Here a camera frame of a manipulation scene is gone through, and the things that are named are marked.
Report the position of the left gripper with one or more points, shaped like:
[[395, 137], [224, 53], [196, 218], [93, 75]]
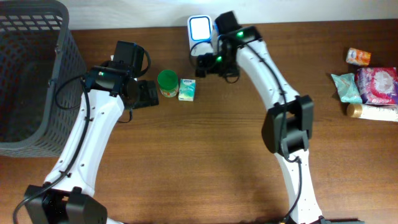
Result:
[[148, 96]]

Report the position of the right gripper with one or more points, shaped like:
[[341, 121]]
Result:
[[204, 63]]

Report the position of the green lid jar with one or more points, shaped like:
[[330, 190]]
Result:
[[168, 83]]

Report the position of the teal Kleenex tissue pack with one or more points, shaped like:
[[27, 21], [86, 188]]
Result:
[[187, 90]]

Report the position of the teal wet wipes pack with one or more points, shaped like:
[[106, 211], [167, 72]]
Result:
[[346, 88]]

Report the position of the orange Kleenex tissue pack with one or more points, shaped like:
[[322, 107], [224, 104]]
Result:
[[358, 57]]

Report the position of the red purple pad package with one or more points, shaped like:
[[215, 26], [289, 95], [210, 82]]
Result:
[[377, 85]]

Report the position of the white bamboo print tube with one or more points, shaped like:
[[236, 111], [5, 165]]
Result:
[[378, 113]]

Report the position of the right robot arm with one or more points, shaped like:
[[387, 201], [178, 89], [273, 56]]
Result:
[[288, 124]]

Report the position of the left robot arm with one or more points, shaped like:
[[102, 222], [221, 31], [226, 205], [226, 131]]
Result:
[[66, 195]]

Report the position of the white barcode scanner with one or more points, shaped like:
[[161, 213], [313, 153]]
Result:
[[200, 33]]

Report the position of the grey plastic mesh basket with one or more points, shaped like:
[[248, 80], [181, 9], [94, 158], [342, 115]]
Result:
[[40, 95]]

